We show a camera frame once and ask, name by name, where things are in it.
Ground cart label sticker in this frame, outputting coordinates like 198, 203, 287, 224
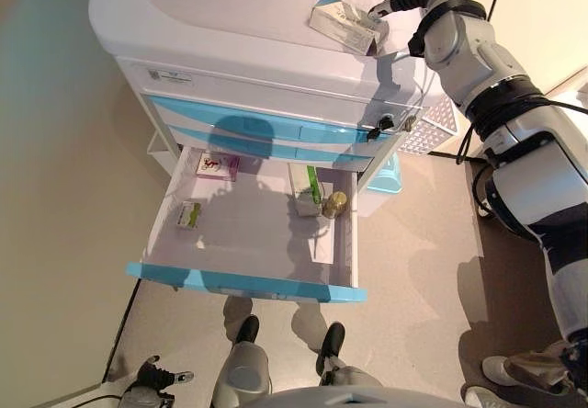
147, 69, 193, 86

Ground blue lidded waste bin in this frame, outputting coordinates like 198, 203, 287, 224
361, 152, 406, 217

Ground grey right robot leg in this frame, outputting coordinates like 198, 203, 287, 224
314, 321, 383, 389

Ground grey robot leg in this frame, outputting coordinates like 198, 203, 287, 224
214, 314, 273, 408
314, 321, 383, 389

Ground white perforated side basket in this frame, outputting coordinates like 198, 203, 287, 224
396, 92, 461, 156

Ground yellow medicine jar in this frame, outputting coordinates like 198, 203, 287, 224
321, 191, 348, 220

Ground small green white box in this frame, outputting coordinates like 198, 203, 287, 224
174, 200, 204, 232

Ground tall white green box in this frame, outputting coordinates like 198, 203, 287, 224
288, 163, 325, 218

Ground blue white cart drawer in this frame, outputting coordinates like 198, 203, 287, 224
145, 94, 401, 143
123, 144, 369, 306
171, 124, 374, 164

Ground white grey sneaker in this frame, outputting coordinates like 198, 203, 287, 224
481, 355, 512, 387
462, 383, 495, 408

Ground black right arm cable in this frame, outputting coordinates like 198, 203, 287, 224
457, 0, 588, 219

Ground pink box red figure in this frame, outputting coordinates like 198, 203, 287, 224
196, 152, 241, 183

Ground blue white medicine box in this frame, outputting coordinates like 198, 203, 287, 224
306, 0, 390, 56

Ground grey left robot leg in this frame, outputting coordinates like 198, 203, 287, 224
214, 314, 273, 408

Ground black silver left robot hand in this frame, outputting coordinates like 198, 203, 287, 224
132, 355, 194, 393

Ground white locked cart drawer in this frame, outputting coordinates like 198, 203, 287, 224
116, 55, 428, 130

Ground grey robot torso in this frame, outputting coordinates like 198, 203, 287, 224
258, 384, 466, 408

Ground white blue medical cart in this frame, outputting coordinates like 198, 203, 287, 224
86, 0, 461, 307

